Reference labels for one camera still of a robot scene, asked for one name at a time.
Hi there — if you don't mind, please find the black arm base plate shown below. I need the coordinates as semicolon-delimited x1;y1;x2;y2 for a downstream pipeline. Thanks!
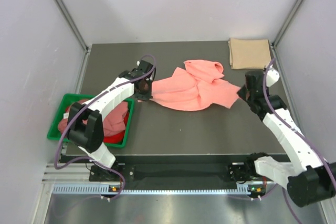
88;162;266;190

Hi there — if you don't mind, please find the salmon pink t shirt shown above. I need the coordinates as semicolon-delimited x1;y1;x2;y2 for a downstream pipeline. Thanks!
151;60;240;111

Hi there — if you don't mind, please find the dusty pink shirt in bin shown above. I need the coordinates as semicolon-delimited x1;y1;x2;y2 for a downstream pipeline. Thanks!
57;102;129;137

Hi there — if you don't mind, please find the red shirt in bin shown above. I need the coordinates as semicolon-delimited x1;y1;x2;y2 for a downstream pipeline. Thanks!
103;111;130;144

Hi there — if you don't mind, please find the green plastic bin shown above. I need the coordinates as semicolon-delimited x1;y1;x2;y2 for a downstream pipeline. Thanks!
47;93;135;148

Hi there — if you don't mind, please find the aluminium frame rail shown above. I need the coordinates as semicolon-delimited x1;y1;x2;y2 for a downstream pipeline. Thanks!
42;163;91;183

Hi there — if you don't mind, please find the folded beige t shirt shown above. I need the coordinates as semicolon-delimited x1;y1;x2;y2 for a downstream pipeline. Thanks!
228;38;271;70

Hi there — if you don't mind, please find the slotted grey cable duct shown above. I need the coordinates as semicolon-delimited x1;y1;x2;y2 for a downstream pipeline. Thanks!
52;184;251;195

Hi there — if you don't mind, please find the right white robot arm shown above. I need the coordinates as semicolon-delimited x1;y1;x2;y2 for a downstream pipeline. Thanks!
237;68;335;207

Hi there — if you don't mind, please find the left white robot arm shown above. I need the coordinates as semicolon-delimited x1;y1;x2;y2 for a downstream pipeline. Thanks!
61;59;156;180

